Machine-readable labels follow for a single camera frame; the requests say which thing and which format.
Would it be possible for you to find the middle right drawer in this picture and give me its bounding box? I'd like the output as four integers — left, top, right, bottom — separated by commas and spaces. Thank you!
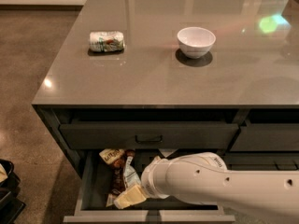
222, 153, 299, 171

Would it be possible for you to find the brown chip bag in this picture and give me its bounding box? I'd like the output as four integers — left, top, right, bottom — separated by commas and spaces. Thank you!
99, 148, 141, 207

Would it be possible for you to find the open middle drawer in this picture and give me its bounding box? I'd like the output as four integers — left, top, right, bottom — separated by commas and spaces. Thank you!
63, 152, 235, 224

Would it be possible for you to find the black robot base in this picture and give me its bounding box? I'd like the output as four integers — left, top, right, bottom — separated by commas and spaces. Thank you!
0, 159, 26, 224

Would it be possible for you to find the white green crushed can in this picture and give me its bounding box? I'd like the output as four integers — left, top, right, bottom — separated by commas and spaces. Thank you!
89, 31, 124, 52

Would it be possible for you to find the grey counter cabinet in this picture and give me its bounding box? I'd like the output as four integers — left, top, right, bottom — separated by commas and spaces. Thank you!
33, 0, 299, 170

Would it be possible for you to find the top right drawer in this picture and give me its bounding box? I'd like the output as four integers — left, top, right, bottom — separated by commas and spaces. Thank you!
231, 121, 299, 152

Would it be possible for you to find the white bowl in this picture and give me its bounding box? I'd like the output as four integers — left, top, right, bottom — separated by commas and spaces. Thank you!
177, 27, 216, 59

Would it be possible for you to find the closed top left drawer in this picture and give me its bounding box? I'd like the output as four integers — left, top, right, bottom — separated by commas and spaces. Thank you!
59, 121, 238, 149

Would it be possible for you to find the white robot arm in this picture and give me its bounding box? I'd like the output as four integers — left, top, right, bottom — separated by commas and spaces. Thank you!
114, 152, 299, 224

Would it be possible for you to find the white paper tag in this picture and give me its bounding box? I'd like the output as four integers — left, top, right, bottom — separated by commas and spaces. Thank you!
159, 148, 176, 158

